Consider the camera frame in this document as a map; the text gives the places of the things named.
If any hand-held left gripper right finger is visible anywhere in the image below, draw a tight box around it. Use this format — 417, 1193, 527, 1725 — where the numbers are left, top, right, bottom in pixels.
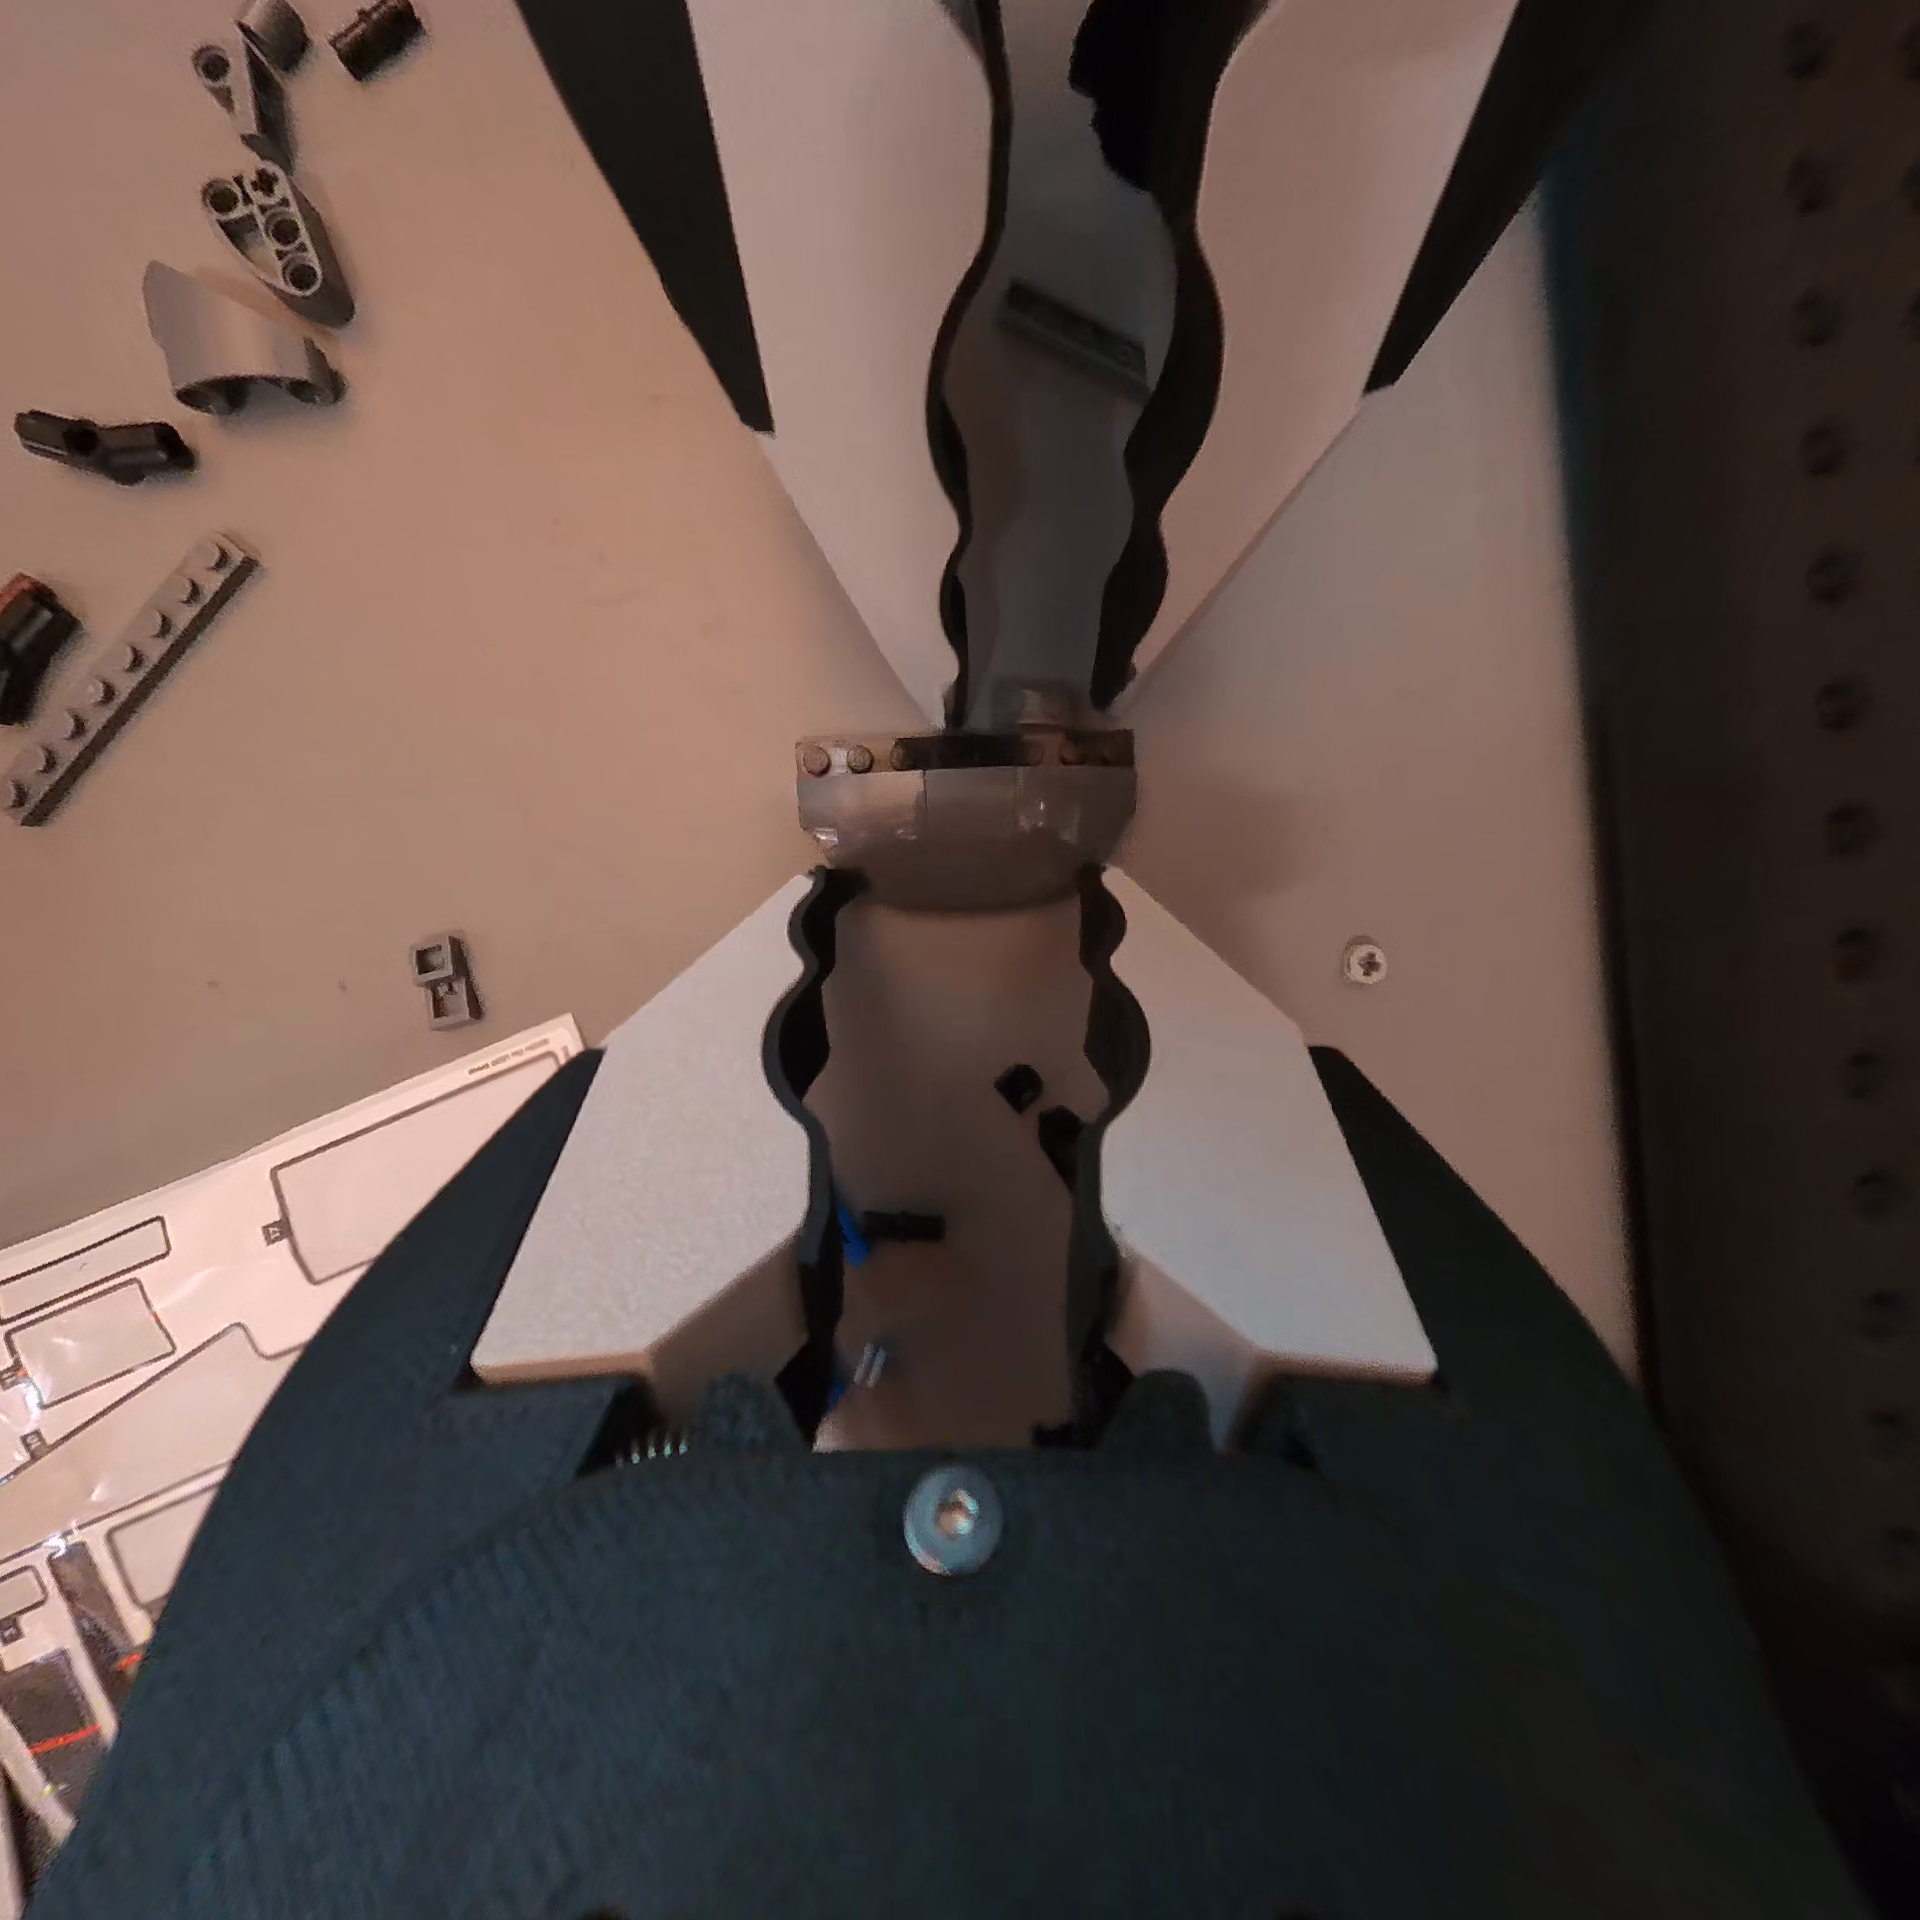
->
1034, 864, 1442, 1447

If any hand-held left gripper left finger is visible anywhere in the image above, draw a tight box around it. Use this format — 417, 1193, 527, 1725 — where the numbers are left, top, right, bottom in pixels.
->
469, 869, 867, 1449

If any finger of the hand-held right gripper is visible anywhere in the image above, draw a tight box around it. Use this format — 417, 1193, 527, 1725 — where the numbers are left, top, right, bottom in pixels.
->
680, 0, 1018, 717
1094, 0, 1520, 716

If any black plate lego assembly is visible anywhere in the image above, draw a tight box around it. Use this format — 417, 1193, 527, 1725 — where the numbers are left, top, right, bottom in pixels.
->
792, 681, 1143, 911

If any lego sticker sheet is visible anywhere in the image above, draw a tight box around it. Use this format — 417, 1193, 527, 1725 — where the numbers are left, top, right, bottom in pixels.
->
0, 1014, 589, 1847

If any grey grooved lego plate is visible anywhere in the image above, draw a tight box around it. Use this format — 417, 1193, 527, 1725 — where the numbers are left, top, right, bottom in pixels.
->
995, 281, 1150, 374

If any thin light grey lego liftarm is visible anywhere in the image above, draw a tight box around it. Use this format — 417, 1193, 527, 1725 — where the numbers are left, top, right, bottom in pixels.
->
198, 166, 355, 331

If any grey curved lego slope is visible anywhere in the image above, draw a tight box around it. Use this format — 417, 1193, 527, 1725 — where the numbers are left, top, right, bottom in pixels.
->
139, 259, 346, 414

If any black angled lego connector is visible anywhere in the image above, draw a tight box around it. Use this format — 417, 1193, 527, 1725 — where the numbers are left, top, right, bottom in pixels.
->
16, 408, 196, 487

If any long light grey lego plate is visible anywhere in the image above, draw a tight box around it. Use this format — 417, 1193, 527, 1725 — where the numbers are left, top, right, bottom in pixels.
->
0, 532, 262, 825

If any small grey piece with hole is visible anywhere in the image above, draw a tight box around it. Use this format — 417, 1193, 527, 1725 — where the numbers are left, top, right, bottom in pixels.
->
191, 36, 300, 161

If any black connector with brown axle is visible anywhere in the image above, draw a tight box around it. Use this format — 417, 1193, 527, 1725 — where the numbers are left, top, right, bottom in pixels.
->
0, 572, 85, 725

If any small grey lego bracket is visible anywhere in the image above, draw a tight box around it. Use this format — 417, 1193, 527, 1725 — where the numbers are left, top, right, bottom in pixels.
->
409, 933, 488, 1038

